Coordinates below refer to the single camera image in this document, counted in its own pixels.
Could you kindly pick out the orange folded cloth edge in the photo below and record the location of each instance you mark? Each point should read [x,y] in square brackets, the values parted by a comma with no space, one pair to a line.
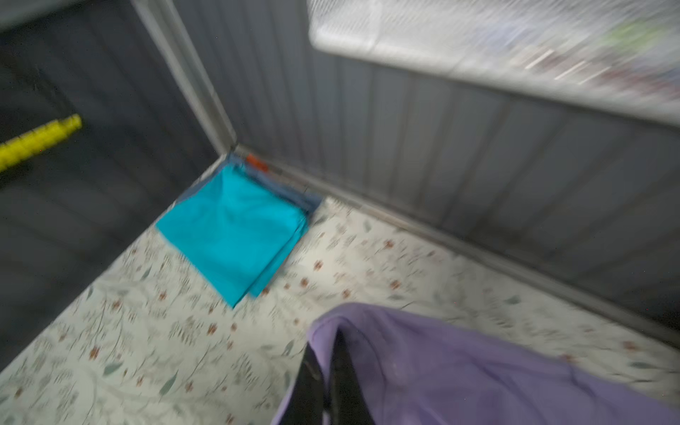
[256,163]

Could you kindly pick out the floral patterned table mat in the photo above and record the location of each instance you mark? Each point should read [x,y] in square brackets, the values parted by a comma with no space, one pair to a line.
[151,341]

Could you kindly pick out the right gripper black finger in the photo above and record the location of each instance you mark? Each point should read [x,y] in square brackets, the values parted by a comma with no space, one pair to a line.
[335,398]

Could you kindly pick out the folded blue grey t shirt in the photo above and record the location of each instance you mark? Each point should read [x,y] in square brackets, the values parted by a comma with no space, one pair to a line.
[308,202]

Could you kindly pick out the folded teal t shirt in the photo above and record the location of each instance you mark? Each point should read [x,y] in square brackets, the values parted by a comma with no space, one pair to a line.
[235,231]

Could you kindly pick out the purple printed t shirt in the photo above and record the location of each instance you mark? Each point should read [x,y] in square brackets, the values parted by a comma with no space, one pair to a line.
[417,370]

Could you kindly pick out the white wire mesh wall basket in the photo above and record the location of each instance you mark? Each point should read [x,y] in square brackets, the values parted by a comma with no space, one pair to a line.
[615,56]

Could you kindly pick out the yellow marker pen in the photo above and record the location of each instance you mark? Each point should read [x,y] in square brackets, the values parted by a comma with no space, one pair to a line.
[37,141]

